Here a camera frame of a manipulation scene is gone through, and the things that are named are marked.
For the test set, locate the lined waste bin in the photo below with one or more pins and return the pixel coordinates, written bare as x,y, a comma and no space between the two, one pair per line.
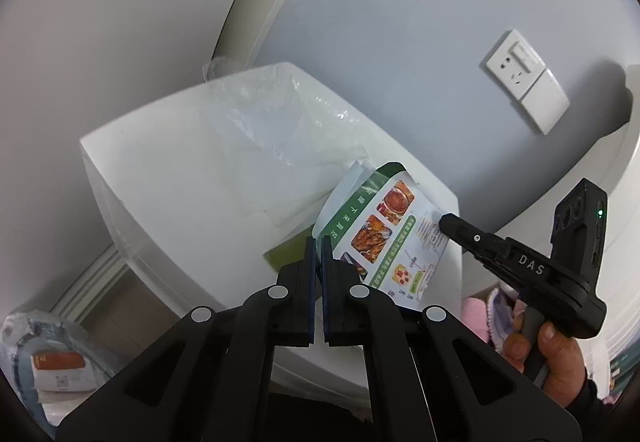
20,337

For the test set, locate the pink blanket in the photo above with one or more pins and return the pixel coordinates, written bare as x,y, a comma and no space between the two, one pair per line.
475,314

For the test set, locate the white wall socket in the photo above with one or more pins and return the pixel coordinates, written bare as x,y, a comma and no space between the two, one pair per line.
512,62

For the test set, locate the person's right hand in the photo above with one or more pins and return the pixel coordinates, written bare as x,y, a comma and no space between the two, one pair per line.
562,362

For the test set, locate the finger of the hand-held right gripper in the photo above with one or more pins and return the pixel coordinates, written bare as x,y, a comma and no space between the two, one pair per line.
492,264
465,231

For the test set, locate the green white food packet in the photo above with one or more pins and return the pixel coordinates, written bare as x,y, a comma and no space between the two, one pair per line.
395,227

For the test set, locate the white nightstand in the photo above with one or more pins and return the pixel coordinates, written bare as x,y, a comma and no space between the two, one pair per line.
150,162

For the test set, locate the lilac patterned quilt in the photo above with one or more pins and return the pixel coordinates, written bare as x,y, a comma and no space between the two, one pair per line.
500,307

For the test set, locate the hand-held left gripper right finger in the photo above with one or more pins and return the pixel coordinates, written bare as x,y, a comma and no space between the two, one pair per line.
327,267

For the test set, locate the clear plastic bag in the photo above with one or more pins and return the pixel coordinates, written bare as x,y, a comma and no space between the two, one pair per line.
260,122

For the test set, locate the white bed headboard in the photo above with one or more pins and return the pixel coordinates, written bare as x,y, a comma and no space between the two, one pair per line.
625,222

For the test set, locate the red and white box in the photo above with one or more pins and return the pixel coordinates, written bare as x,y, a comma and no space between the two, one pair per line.
60,362

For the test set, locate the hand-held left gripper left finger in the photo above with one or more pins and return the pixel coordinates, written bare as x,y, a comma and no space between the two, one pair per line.
310,267

